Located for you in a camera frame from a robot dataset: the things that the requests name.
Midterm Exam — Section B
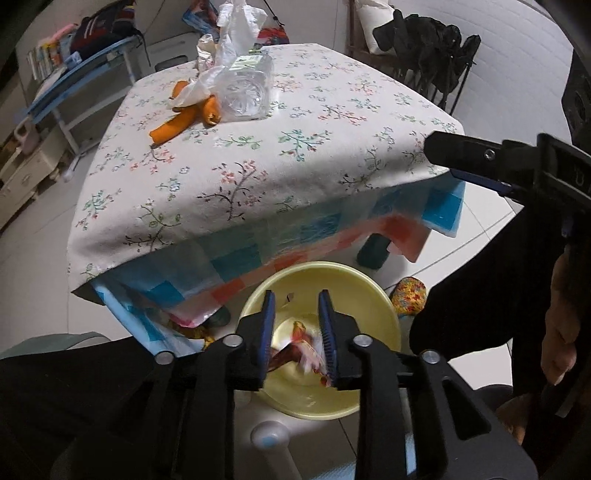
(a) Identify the clear plastic bottle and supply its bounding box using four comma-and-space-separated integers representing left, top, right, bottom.
216, 53, 276, 123

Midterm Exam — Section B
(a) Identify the white plastic bag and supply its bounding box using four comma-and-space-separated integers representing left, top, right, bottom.
178, 0, 269, 106

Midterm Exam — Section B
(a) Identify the grey-green cushion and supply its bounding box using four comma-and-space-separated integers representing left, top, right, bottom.
0, 331, 114, 360

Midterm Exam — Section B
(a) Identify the checkered plastic table cover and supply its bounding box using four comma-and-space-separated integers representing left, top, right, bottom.
90, 178, 467, 358

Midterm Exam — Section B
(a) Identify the yellow patterned slipper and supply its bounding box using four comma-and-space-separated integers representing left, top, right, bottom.
390, 276, 428, 320
167, 318, 217, 352

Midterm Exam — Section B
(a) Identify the black jacket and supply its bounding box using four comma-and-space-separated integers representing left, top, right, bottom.
372, 8, 482, 102

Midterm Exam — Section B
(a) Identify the wooden chair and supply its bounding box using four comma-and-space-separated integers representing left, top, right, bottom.
345, 0, 462, 100

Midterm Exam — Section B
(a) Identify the red blue fabric bag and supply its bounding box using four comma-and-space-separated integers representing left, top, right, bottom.
255, 24, 293, 48

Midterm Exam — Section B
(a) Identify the row of books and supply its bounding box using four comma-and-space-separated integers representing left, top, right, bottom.
25, 39, 66, 83

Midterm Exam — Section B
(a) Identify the white cabinet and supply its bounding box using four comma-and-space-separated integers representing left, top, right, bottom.
0, 133, 75, 229

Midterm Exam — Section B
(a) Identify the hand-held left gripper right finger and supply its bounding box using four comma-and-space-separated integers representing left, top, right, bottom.
318, 289, 539, 480

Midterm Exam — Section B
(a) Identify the person's right hand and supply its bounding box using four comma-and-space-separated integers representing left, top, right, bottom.
540, 252, 584, 387

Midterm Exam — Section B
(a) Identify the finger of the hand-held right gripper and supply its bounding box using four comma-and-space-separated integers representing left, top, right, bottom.
450, 168, 527, 205
424, 131, 539, 185

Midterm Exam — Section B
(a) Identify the blue printed bag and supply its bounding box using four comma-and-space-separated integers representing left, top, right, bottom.
181, 1, 221, 37

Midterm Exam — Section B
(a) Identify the red snack wrapper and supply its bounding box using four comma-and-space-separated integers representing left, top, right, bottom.
270, 318, 334, 387

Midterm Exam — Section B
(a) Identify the floral white tablecloth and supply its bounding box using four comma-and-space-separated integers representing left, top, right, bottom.
67, 42, 465, 296

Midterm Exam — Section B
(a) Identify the yellow plastic basin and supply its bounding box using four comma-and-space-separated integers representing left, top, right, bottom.
238, 261, 402, 421

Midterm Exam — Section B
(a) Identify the grey chair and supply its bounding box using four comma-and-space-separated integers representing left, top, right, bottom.
147, 39, 197, 73

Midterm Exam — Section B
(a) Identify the dark backpack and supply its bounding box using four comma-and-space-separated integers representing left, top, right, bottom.
68, 1, 143, 55

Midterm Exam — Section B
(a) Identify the person's leg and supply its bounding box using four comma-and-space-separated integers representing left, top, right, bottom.
0, 336, 236, 480
409, 200, 561, 367

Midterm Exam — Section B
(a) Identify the person's left leg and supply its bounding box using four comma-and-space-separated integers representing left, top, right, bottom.
0, 336, 236, 480

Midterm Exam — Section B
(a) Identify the white pillow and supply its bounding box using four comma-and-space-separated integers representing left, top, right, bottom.
356, 0, 399, 57

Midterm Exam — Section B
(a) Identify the person's right leg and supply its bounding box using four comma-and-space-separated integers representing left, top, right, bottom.
409, 200, 561, 367

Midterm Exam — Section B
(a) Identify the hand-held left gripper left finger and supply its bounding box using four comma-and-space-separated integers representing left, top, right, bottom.
51, 290, 278, 480

